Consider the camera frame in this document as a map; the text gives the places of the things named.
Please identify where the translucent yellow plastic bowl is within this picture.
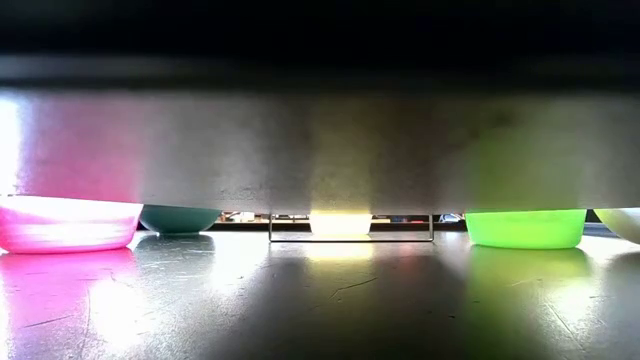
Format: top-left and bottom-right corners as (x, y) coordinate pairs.
(308, 211), (374, 237)

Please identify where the teal bowl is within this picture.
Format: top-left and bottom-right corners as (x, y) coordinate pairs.
(138, 203), (223, 236)

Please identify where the translucent green plastic bowl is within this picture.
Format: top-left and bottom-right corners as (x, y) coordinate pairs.
(464, 208), (588, 250)

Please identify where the translucent pink plastic bowl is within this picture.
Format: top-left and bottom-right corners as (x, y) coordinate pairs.
(0, 194), (145, 255)

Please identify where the white bowl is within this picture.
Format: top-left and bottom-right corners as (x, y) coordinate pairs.
(593, 207), (640, 246)

